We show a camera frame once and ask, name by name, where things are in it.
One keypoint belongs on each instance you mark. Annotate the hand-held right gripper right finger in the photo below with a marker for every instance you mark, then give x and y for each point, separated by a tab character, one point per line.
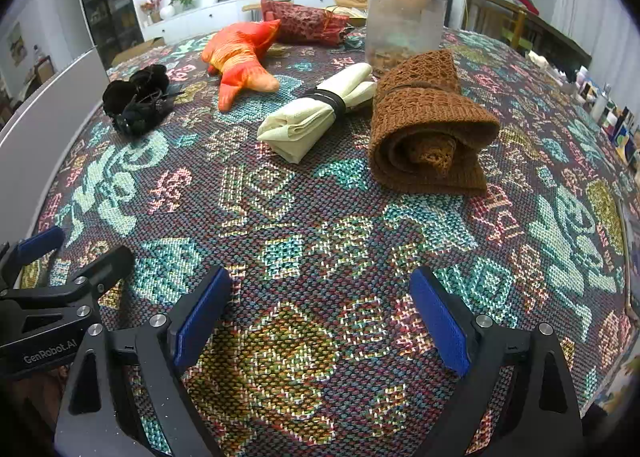
440	322

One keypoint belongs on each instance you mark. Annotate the cream cloth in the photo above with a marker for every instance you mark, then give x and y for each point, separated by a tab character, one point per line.
300	122

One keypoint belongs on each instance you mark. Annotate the brown knitted scarf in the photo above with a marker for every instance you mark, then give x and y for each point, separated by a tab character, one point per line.
425	137

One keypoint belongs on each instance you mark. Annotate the red flowers in vase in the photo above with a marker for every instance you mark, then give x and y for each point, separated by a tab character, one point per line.
152	7

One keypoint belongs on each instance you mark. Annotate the white television cabinet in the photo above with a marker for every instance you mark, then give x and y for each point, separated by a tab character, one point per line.
200	19

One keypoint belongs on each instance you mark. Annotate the red leopard print scarf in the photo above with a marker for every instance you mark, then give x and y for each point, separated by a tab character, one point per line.
305	22

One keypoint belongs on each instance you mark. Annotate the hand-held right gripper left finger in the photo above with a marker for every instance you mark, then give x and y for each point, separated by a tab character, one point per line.
200	322

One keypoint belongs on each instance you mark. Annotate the yellow-green small chair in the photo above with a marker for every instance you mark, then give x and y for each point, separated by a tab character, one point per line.
517	32

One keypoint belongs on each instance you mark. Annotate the cardboard box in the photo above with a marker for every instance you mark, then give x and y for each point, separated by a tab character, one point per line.
140	49

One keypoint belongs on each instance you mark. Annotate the clear jar with black lid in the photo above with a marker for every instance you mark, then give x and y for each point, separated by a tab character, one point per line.
405	22

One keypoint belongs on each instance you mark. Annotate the row of bottles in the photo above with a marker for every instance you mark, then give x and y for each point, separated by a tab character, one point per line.
610	112

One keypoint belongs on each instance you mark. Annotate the white storage box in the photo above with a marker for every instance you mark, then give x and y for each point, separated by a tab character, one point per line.
50	102

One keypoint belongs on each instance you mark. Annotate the framed wall picture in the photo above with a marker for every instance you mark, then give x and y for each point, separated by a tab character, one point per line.
17	44

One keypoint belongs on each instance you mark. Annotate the orange fish plush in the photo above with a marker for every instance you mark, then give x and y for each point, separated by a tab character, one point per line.
240	57

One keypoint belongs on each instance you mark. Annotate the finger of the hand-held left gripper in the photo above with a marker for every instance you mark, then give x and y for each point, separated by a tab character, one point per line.
107	269
40	243

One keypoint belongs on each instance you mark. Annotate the black fuzzy plush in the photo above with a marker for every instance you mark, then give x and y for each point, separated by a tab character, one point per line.
137	97

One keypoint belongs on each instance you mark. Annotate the patterned woven blanket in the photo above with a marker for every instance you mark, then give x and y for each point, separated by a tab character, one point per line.
310	247

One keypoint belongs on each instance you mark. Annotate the dark wooden sideboard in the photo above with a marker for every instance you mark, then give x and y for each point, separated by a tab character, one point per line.
550	37

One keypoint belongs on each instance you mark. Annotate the red item on sideboard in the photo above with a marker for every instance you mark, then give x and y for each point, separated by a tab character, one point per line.
525	4

